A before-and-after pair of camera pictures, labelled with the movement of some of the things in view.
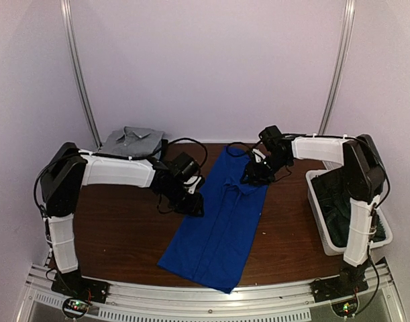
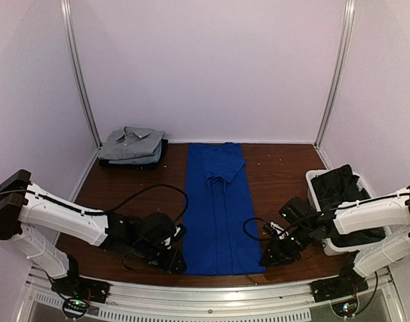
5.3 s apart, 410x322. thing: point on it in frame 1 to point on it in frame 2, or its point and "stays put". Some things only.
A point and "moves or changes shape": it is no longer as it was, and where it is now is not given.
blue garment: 215,249 moves or changes shape
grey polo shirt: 133,141 stays put
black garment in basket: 333,200 stays put
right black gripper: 255,174 to 279,255
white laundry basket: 328,244 stays put
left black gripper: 192,208 to 172,264
